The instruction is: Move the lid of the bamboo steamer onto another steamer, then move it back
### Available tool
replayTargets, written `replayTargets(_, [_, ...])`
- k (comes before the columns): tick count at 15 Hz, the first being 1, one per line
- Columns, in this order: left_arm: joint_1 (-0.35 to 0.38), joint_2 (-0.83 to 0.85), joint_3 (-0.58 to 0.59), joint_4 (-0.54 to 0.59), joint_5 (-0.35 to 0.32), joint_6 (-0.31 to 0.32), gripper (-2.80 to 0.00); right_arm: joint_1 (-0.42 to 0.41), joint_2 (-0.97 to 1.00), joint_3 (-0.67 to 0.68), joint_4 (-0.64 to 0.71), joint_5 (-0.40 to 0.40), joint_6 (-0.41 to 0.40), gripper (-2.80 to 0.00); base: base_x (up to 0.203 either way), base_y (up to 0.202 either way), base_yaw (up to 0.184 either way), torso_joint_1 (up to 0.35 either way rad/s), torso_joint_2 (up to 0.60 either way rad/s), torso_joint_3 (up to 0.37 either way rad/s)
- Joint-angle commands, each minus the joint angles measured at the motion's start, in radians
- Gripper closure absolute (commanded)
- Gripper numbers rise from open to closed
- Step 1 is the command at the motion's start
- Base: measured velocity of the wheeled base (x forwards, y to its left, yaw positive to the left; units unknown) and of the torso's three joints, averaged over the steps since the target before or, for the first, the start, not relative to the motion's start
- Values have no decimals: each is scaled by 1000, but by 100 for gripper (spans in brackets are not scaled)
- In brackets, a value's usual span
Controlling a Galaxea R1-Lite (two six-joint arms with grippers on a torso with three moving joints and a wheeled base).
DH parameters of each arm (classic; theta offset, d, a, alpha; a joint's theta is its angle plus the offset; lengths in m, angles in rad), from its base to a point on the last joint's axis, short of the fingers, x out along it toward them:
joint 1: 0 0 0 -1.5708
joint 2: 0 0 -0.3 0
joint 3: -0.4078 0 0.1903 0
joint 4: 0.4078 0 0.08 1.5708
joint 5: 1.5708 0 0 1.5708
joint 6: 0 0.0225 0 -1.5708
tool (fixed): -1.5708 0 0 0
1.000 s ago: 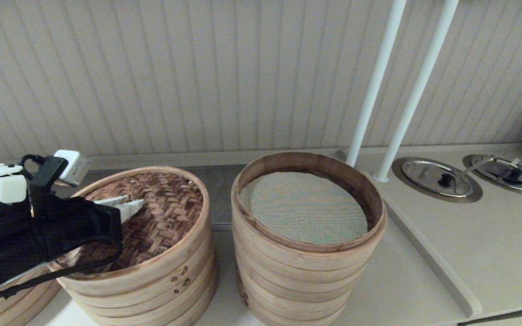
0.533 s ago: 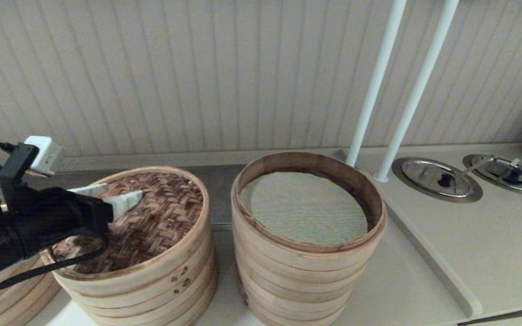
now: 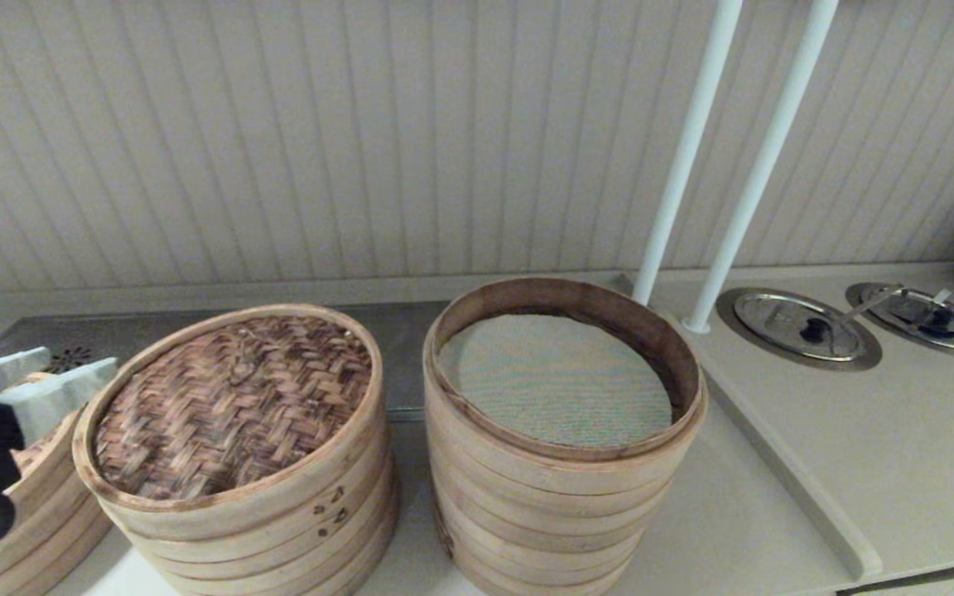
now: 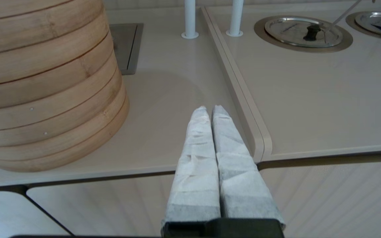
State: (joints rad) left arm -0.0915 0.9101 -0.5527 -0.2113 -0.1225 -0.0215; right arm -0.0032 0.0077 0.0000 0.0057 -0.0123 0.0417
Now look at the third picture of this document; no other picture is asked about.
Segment pale woven bamboo steamer lid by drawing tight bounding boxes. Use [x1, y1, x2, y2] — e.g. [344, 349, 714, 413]
[0, 371, 89, 547]

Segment tall bamboo steamer stack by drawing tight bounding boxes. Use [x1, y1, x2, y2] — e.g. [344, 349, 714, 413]
[423, 277, 706, 596]

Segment grey-green mesh steamer liner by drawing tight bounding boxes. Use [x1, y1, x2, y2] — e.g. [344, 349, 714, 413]
[439, 313, 674, 449]

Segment steel pot lid black knob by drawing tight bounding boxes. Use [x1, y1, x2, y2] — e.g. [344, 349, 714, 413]
[862, 287, 954, 354]
[732, 293, 866, 364]

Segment steel drain panel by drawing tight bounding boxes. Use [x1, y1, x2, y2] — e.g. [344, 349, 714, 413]
[0, 302, 455, 415]

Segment white round pole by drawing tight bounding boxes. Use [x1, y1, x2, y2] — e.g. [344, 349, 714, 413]
[631, 0, 744, 307]
[682, 0, 841, 335]

